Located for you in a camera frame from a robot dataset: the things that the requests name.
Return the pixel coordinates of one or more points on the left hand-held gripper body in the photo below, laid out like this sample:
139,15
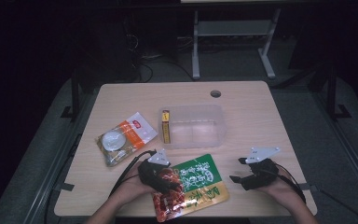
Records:
150,174

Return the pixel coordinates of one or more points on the yellow and red box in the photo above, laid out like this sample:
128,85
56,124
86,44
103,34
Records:
166,127

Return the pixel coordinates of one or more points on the orange and white food packet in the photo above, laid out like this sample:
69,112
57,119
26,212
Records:
127,137

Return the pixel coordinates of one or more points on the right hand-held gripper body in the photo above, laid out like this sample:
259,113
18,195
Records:
261,174

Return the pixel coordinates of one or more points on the person's right hand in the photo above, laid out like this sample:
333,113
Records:
281,189

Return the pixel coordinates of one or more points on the person's left hand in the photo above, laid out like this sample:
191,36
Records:
133,186

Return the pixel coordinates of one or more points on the grey tape strip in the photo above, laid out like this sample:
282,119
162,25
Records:
65,187
307,187

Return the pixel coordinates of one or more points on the white metal stand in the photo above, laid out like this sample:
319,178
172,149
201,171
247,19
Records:
230,28

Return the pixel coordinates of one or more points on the green and yellow food packet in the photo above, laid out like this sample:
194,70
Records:
199,183

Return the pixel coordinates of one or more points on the black metal stand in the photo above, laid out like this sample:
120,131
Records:
332,93
74,99

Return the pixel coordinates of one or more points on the clear plastic container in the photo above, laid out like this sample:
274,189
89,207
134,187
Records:
199,130

